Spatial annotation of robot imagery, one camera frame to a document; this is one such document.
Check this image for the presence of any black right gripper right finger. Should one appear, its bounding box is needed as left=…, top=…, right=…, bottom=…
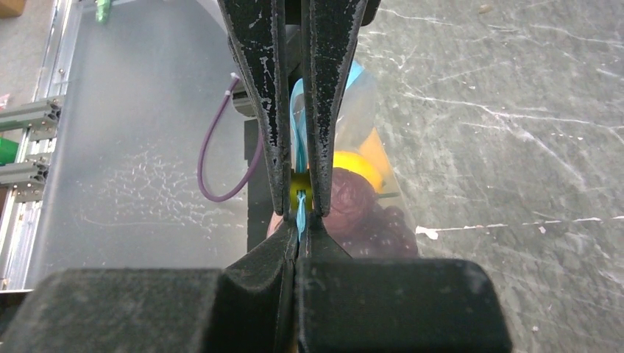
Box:
left=295, top=217, right=513, bottom=352

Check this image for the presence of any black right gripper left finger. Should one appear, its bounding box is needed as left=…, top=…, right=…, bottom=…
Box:
left=1, top=224, right=297, bottom=352

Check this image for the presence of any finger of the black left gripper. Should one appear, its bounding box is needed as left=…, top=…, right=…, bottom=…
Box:
left=301, top=0, right=367, bottom=216
left=219, top=0, right=291, bottom=215

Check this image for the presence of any dark red grape bunch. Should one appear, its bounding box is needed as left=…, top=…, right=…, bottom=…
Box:
left=338, top=204, right=419, bottom=258

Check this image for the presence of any clear zip top bag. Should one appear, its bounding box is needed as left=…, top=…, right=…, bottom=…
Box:
left=265, top=60, right=420, bottom=259

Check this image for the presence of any dark red plum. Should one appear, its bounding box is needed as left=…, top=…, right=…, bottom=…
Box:
left=323, top=168, right=377, bottom=237

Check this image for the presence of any yellow mango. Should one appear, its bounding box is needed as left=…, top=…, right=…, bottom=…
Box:
left=333, top=151, right=385, bottom=193

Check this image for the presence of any green plastic object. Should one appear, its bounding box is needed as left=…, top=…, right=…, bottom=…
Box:
left=0, top=138, right=19, bottom=165

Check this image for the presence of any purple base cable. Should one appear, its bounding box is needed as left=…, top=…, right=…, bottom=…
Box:
left=196, top=73, right=265, bottom=203

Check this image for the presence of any aluminium frame extrusion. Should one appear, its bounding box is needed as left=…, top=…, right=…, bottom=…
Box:
left=0, top=0, right=84, bottom=293

